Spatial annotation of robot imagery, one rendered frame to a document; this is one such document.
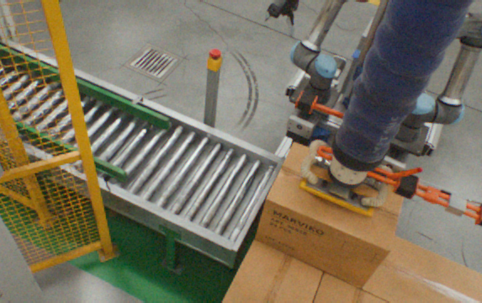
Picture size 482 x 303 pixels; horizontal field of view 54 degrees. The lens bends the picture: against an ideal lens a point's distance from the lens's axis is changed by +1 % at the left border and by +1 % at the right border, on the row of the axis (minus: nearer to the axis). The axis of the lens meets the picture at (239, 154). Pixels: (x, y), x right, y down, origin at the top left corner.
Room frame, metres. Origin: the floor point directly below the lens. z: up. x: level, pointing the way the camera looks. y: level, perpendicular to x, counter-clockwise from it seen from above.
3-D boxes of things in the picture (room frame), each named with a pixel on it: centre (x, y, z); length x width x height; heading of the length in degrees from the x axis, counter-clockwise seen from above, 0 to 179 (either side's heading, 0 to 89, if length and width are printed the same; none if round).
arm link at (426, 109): (1.73, -0.83, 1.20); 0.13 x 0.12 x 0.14; 97
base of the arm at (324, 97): (1.90, -0.35, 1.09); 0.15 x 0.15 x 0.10
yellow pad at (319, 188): (1.25, -0.47, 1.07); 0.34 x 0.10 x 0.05; 74
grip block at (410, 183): (1.28, -0.73, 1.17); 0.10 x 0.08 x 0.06; 164
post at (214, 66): (2.10, 0.24, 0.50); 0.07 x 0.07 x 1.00; 73
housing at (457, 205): (1.22, -0.94, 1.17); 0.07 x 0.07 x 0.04; 74
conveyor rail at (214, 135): (2.12, 0.86, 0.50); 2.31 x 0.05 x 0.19; 73
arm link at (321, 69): (1.90, -0.35, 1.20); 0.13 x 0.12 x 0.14; 49
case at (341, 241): (1.35, -0.50, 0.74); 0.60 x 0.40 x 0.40; 74
